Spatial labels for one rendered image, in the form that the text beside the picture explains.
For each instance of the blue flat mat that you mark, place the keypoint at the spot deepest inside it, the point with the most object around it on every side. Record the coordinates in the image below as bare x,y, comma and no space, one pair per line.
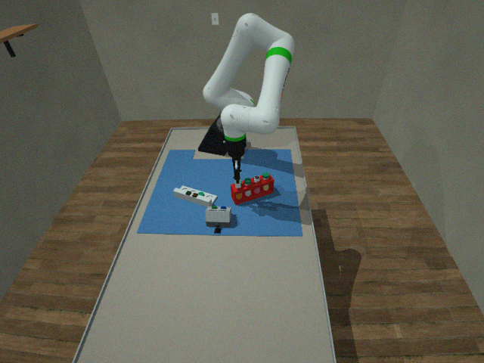
275,214

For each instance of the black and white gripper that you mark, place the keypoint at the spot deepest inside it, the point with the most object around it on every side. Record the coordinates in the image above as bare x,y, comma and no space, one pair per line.
236,155

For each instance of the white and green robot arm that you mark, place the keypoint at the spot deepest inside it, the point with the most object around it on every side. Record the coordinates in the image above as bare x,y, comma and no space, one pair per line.
239,114

